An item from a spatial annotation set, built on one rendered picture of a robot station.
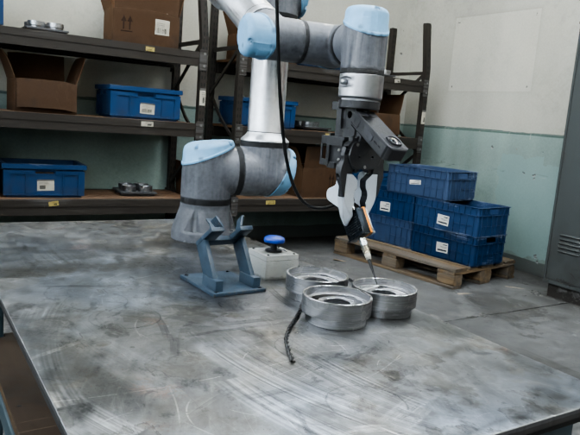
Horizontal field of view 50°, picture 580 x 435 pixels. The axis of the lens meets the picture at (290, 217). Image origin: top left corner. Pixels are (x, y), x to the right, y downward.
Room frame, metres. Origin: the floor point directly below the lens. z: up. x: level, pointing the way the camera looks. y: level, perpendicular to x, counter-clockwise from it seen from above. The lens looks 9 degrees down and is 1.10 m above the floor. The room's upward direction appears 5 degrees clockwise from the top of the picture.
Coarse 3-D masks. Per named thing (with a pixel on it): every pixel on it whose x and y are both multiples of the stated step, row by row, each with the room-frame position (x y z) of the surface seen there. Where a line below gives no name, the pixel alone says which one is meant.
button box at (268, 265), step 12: (252, 252) 1.15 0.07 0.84; (264, 252) 1.14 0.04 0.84; (276, 252) 1.14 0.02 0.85; (288, 252) 1.15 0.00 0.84; (252, 264) 1.15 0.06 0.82; (264, 264) 1.11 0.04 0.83; (276, 264) 1.12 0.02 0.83; (288, 264) 1.13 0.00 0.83; (264, 276) 1.11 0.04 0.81; (276, 276) 1.12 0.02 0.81
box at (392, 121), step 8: (384, 96) 5.90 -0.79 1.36; (392, 96) 5.80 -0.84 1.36; (400, 96) 5.68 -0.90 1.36; (384, 104) 5.87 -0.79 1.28; (392, 104) 5.77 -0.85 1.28; (400, 104) 5.65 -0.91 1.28; (376, 112) 5.92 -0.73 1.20; (384, 112) 5.84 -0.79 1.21; (392, 112) 5.74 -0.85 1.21; (384, 120) 5.51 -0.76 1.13; (392, 120) 5.55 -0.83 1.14; (392, 128) 5.55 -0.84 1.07
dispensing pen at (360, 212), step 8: (352, 208) 1.07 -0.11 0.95; (360, 208) 1.05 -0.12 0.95; (360, 216) 1.04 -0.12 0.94; (352, 224) 1.05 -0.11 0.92; (360, 224) 1.04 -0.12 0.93; (368, 224) 1.04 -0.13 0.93; (352, 232) 1.05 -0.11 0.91; (360, 232) 1.03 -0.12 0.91; (368, 232) 1.03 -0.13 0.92; (352, 240) 1.05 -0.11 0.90; (360, 240) 1.04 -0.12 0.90; (368, 248) 1.03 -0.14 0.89; (368, 256) 1.03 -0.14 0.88
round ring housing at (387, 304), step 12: (360, 288) 0.95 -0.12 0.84; (372, 288) 1.00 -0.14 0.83; (384, 288) 1.00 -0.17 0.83; (396, 288) 1.01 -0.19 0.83; (408, 288) 1.00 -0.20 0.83; (384, 300) 0.92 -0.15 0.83; (396, 300) 0.92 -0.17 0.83; (408, 300) 0.93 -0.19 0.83; (372, 312) 0.93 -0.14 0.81; (384, 312) 0.93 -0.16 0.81; (396, 312) 0.93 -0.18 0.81; (408, 312) 0.95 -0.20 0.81
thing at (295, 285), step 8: (288, 272) 1.02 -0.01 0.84; (296, 272) 1.06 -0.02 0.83; (304, 272) 1.07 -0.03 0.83; (312, 272) 1.07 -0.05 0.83; (320, 272) 1.07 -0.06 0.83; (328, 272) 1.07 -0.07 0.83; (336, 272) 1.06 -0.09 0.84; (288, 280) 1.00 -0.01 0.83; (296, 280) 0.98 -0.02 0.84; (304, 280) 0.98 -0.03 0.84; (312, 280) 1.04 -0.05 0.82; (320, 280) 1.04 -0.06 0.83; (328, 280) 1.03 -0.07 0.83; (344, 280) 0.99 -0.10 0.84; (288, 288) 1.00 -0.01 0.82; (296, 288) 0.98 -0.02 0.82; (304, 288) 0.97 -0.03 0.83; (296, 296) 0.99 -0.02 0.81
